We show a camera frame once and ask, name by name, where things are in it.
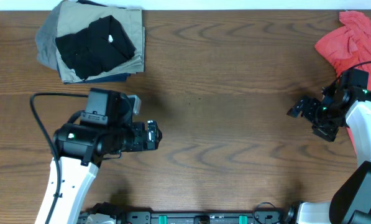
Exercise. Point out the black polo shirt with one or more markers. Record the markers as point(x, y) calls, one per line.
point(99, 48)

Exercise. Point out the folded beige khaki pants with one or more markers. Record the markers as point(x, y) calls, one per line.
point(131, 21)

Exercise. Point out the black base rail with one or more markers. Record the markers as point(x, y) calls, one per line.
point(109, 213)

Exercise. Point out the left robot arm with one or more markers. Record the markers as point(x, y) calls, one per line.
point(104, 130)

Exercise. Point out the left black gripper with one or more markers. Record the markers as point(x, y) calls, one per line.
point(151, 135)

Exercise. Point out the red t-shirt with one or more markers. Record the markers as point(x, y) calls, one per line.
point(348, 47)

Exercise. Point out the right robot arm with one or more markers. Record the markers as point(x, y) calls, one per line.
point(347, 107)

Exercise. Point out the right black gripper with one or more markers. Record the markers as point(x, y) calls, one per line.
point(311, 115)

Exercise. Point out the folded grey garment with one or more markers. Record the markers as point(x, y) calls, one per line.
point(45, 39)

